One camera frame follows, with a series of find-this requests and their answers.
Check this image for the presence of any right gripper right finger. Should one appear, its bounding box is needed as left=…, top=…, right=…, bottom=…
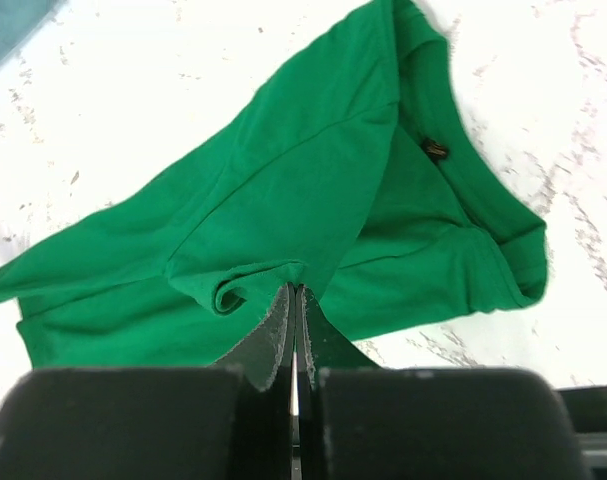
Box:
left=295, top=287, right=592, bottom=479

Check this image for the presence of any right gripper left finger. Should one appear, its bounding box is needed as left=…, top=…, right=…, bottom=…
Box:
left=0, top=284, right=295, bottom=479

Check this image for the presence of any teal plastic bin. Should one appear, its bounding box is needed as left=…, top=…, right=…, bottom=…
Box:
left=0, top=0, right=60, bottom=63

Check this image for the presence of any green t shirt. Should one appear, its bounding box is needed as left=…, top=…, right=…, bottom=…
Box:
left=0, top=1, right=548, bottom=368

